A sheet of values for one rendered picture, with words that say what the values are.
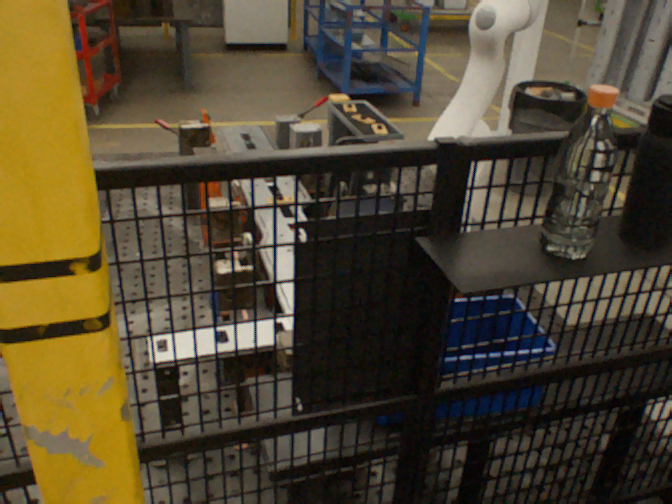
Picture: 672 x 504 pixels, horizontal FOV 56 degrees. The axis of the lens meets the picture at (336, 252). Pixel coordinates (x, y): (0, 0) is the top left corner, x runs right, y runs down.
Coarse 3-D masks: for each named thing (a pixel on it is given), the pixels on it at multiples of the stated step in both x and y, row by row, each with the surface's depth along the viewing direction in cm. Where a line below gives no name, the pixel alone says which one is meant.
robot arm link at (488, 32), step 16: (496, 0) 155; (512, 0) 157; (480, 16) 156; (496, 16) 154; (512, 16) 156; (528, 16) 162; (480, 32) 158; (496, 32) 156; (512, 32) 163; (480, 48) 163; (496, 48) 160; (480, 64) 168; (496, 64) 166; (464, 80) 174; (480, 80) 170; (496, 80) 170; (464, 96) 174; (480, 96) 172; (448, 112) 179; (464, 112) 175; (480, 112) 175; (448, 128) 178; (464, 128) 176
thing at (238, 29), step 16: (224, 0) 778; (240, 0) 781; (256, 0) 785; (272, 0) 789; (224, 16) 792; (240, 16) 791; (256, 16) 795; (272, 16) 799; (224, 32) 816; (240, 32) 800; (256, 32) 804; (272, 32) 808; (240, 48) 813; (256, 48) 817; (272, 48) 821
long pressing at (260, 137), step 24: (240, 144) 227; (264, 144) 228; (264, 192) 192; (288, 192) 192; (264, 216) 177; (264, 240) 166; (288, 240) 166; (264, 264) 156; (288, 264) 155; (288, 288) 146; (288, 312) 138
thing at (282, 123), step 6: (276, 120) 237; (282, 120) 234; (288, 120) 235; (294, 120) 235; (300, 120) 236; (276, 126) 238; (282, 126) 235; (288, 126) 236; (276, 132) 239; (282, 132) 236; (288, 132) 237; (276, 138) 240; (282, 138) 237; (288, 138) 238; (276, 144) 241; (282, 144) 239; (288, 144) 239
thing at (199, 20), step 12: (192, 0) 844; (204, 0) 849; (216, 0) 853; (288, 0) 869; (96, 12) 829; (192, 12) 852; (204, 12) 855; (216, 12) 859; (288, 12) 877; (96, 24) 833; (120, 24) 839; (132, 24) 843; (144, 24) 847; (156, 24) 850; (192, 24) 859; (204, 24) 862; (216, 24) 866; (288, 24) 885; (168, 36) 857
